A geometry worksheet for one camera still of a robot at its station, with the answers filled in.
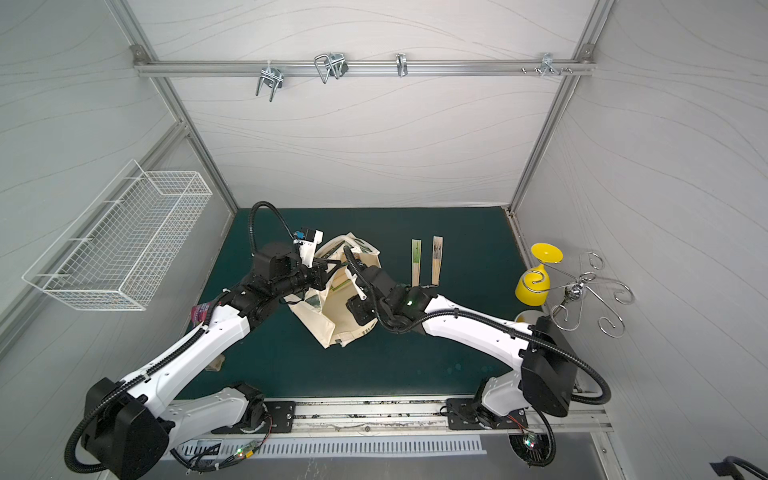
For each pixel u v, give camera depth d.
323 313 0.70
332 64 0.76
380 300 0.57
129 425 0.37
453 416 0.73
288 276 0.62
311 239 0.68
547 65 0.76
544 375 0.41
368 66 0.77
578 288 0.65
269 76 0.78
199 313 0.89
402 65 0.78
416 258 1.04
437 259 1.05
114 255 0.67
